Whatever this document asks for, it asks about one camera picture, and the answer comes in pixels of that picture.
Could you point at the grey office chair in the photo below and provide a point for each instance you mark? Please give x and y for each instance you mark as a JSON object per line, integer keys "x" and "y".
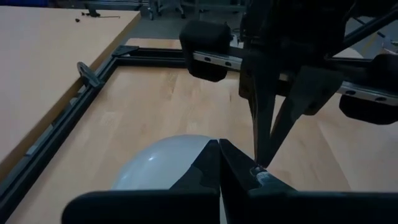
{"x": 166, "y": 6}

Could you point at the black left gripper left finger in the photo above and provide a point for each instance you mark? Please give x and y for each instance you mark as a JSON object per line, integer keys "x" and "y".
{"x": 155, "y": 207}

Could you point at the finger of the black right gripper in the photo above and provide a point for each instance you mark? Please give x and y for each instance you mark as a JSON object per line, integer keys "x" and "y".
{"x": 261, "y": 93}
{"x": 311, "y": 90}

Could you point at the black aluminium table frame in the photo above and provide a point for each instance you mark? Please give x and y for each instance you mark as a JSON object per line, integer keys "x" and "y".
{"x": 70, "y": 116}

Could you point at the black frame clamp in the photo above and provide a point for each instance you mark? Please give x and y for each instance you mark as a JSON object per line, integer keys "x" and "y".
{"x": 88, "y": 76}

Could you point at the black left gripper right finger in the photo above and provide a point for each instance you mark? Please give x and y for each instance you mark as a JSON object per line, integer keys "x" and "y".
{"x": 295, "y": 208}

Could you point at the light wooden desk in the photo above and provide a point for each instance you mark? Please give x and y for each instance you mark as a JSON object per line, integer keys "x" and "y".
{"x": 46, "y": 62}

